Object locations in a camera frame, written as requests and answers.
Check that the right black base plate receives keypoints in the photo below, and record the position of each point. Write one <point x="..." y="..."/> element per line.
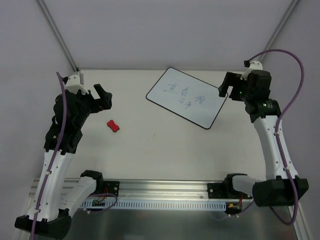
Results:
<point x="217" y="190"/>

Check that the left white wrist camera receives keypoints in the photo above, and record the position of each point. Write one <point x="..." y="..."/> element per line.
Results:
<point x="75" y="83"/>

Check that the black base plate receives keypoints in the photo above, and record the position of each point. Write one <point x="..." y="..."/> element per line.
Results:
<point x="111" y="187"/>
<point x="217" y="190"/>

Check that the right aluminium frame post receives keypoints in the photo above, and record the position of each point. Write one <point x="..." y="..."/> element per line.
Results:
<point x="286" y="17"/>

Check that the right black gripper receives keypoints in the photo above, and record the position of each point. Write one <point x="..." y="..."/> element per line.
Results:
<point x="235" y="85"/>

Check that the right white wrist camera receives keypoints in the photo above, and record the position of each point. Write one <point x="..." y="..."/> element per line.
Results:
<point x="253" y="65"/>

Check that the white whiteboard black frame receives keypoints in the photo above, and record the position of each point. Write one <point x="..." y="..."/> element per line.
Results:
<point x="188" y="97"/>

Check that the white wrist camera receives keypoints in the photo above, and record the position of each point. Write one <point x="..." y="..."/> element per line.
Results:
<point x="253" y="65"/>
<point x="75" y="83"/>

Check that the aluminium frame post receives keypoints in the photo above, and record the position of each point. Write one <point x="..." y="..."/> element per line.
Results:
<point x="286" y="17"/>
<point x="57" y="34"/>

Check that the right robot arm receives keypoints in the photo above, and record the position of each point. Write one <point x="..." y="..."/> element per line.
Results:
<point x="282" y="185"/>

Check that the white slotted cable duct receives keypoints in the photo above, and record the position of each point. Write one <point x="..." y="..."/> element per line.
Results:
<point x="138" y="204"/>

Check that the aluminium mounting rail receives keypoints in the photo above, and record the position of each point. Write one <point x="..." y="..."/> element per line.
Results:
<point x="130" y="189"/>

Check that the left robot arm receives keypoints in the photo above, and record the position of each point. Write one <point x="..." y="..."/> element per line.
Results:
<point x="49" y="215"/>

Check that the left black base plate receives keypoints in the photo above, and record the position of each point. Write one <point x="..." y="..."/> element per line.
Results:
<point x="111" y="187"/>

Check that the left aluminium frame post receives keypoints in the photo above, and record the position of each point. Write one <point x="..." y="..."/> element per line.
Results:
<point x="57" y="34"/>

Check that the red whiteboard eraser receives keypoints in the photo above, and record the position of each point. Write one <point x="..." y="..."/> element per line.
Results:
<point x="113" y="126"/>

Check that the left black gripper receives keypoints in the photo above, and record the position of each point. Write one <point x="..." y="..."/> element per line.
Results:
<point x="92" y="103"/>

